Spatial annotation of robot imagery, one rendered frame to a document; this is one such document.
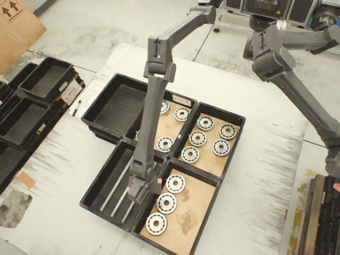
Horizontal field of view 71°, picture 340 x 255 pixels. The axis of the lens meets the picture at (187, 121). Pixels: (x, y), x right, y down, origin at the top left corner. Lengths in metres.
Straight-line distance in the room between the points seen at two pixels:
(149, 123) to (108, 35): 2.76
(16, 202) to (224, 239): 1.23
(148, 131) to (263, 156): 0.90
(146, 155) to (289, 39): 0.61
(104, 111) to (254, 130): 0.99
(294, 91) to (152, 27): 2.85
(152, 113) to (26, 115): 1.84
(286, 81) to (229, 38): 2.49
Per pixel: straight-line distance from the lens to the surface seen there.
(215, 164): 1.37
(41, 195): 1.74
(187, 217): 1.30
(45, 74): 2.62
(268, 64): 0.75
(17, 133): 2.51
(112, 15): 3.85
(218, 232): 1.42
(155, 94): 0.85
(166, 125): 1.49
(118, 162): 1.45
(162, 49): 0.84
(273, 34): 0.78
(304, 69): 3.07
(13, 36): 3.82
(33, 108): 2.58
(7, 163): 2.57
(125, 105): 1.63
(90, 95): 1.95
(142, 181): 0.93
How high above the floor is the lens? 2.12
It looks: 60 degrees down
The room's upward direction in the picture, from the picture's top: 6 degrees counter-clockwise
